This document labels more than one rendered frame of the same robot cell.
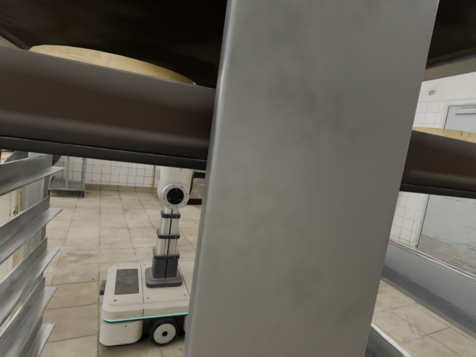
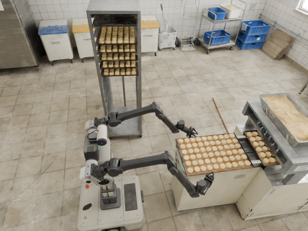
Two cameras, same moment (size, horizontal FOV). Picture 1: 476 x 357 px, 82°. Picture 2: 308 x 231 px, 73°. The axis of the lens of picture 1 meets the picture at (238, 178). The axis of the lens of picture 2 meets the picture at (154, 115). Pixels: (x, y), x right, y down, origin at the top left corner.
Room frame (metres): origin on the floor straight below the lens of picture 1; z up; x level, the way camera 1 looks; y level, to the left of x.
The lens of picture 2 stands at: (2.48, 0.97, 2.42)
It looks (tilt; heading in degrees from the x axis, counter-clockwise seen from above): 44 degrees down; 191
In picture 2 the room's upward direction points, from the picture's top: 3 degrees clockwise
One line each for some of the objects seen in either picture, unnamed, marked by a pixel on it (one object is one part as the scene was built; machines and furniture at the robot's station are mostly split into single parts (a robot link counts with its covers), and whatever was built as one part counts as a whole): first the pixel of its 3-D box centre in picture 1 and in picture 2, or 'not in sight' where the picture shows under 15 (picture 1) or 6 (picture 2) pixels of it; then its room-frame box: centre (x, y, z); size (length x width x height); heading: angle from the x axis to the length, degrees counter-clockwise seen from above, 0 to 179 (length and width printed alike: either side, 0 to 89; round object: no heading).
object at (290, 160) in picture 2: not in sight; (275, 138); (1.03, 1.82, 1.01); 0.72 x 0.33 x 0.34; 21
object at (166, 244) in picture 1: (164, 263); (109, 194); (1.62, 0.38, 0.36); 0.13 x 0.13 x 0.40; 22
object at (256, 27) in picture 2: not in sight; (254, 27); (-3.34, 2.30, 0.50); 0.60 x 0.40 x 0.20; 120
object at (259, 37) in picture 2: not in sight; (251, 35); (-3.34, 2.30, 0.30); 0.60 x 0.40 x 0.20; 117
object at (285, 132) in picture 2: not in sight; (288, 119); (1.03, 1.82, 1.25); 0.56 x 0.29 x 0.14; 21
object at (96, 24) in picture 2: not in sight; (116, 14); (0.32, 0.09, 1.68); 0.60 x 0.40 x 0.02; 19
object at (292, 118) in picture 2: not in sight; (289, 118); (1.03, 1.82, 1.28); 0.54 x 0.27 x 0.06; 21
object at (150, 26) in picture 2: not in sight; (145, 36); (-2.21, -0.27, 0.38); 0.64 x 0.54 x 0.77; 25
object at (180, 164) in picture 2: (32, 191); (179, 163); (1.34, 1.01, 0.77); 0.24 x 0.04 x 0.14; 21
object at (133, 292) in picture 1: (161, 282); (112, 200); (1.61, 0.38, 0.24); 0.68 x 0.53 x 0.41; 112
